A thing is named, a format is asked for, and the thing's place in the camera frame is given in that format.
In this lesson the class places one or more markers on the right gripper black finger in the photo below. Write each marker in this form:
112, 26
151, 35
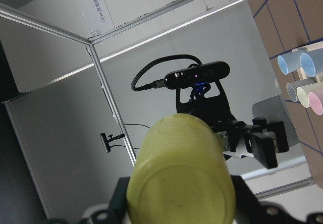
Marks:
281, 141

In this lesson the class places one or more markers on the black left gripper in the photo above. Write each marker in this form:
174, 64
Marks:
215, 112

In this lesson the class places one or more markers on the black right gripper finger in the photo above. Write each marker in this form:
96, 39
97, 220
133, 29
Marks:
117, 208
247, 205

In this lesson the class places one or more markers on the yellow green ikea cup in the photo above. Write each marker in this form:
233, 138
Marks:
180, 175

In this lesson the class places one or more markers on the grey cup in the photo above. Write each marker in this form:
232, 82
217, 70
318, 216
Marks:
292, 87

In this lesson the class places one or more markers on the pink cup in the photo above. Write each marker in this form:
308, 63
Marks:
315, 100

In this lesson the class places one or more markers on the light blue cup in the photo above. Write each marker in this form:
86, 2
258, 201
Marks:
311, 62
289, 62

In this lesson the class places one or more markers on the small black wall camera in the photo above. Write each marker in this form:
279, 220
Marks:
106, 140

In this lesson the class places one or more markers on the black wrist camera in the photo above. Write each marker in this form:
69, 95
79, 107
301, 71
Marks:
205, 73

